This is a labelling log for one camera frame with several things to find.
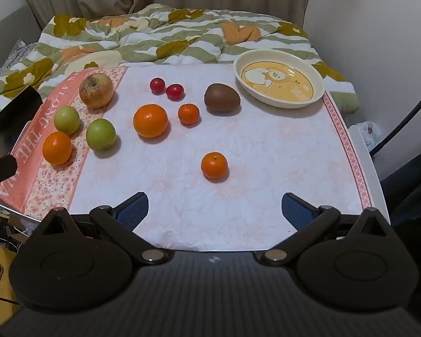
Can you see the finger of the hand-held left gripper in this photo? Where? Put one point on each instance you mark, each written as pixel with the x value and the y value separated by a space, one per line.
pixel 1 171

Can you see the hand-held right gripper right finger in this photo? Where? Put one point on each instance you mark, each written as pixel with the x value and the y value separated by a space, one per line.
pixel 295 211

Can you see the yellow object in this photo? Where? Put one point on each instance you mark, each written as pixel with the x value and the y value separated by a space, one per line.
pixel 3 288

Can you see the small green apple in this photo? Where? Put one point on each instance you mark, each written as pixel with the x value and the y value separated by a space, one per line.
pixel 66 120

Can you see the small mandarin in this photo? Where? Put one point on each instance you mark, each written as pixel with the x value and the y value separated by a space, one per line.
pixel 214 165
pixel 188 113

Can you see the large green apple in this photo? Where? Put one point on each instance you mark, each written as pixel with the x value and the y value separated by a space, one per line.
pixel 101 134

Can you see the cream bowl with bear print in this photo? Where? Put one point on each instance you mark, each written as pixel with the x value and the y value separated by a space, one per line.
pixel 279 78

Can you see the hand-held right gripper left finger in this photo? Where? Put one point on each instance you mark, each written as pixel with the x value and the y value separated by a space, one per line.
pixel 135 211

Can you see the brown kiwi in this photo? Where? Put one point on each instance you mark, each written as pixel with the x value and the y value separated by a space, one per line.
pixel 222 99

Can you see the red cherry tomato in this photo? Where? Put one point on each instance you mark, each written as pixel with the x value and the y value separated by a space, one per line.
pixel 157 86
pixel 174 91

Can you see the floral striped blanket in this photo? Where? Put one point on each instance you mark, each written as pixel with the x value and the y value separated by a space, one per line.
pixel 144 38

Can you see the yellow-brown apple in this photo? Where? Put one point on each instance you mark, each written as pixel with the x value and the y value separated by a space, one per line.
pixel 96 92

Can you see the white plastic bag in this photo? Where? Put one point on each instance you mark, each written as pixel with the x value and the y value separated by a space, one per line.
pixel 368 134

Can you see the orange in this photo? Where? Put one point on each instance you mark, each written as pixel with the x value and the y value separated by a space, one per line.
pixel 57 148
pixel 150 120

